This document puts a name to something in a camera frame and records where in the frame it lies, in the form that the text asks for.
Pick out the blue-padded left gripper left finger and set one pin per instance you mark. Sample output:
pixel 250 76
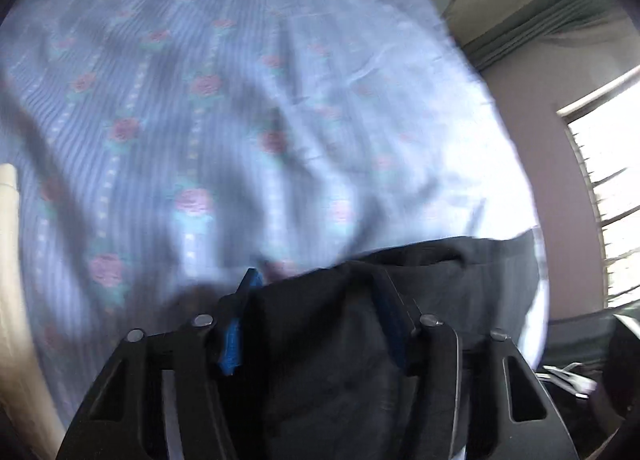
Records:
pixel 229 314

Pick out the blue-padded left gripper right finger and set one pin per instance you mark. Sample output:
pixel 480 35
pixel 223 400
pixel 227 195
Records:
pixel 395 320

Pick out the window with railing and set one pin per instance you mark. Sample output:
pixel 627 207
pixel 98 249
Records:
pixel 603 127

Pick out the black dress pants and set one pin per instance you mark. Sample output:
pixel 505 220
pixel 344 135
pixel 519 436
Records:
pixel 321 358

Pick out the green curtain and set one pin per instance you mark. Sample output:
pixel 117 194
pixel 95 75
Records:
pixel 537 19

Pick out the blue floral striped bed sheet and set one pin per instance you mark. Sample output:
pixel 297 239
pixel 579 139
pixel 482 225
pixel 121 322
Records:
pixel 164 147

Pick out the folded cream white garment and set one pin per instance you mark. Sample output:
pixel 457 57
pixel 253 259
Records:
pixel 24 392

